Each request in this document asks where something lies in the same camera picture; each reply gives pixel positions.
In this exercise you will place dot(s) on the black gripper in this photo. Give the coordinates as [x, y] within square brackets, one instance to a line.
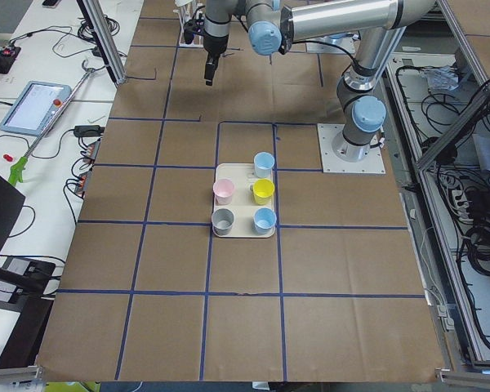
[215, 43]

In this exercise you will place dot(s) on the light blue ikea cup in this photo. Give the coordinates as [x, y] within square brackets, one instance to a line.
[264, 220]
[263, 164]

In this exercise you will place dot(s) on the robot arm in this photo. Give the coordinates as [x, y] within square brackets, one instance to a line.
[221, 11]
[379, 26]

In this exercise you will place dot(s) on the pink ikea cup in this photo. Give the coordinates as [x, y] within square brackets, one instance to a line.
[223, 190]

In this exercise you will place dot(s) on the yellow ikea cup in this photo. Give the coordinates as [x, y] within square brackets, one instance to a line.
[263, 191]

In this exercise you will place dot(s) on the grey ikea cup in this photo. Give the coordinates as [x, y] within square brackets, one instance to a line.
[222, 221]

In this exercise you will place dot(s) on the cream plastic tray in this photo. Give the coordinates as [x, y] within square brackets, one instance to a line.
[242, 205]

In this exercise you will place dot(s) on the blue teach pendant tablet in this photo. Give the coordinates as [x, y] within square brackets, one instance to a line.
[34, 108]

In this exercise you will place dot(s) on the white wire cup rack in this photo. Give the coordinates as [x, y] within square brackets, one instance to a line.
[191, 22]

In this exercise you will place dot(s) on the aluminium frame post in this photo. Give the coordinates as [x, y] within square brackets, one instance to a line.
[96, 21]

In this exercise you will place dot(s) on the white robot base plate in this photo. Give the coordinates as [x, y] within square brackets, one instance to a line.
[339, 159]

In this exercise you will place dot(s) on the green handled reach grabber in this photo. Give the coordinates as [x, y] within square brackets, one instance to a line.
[17, 168]

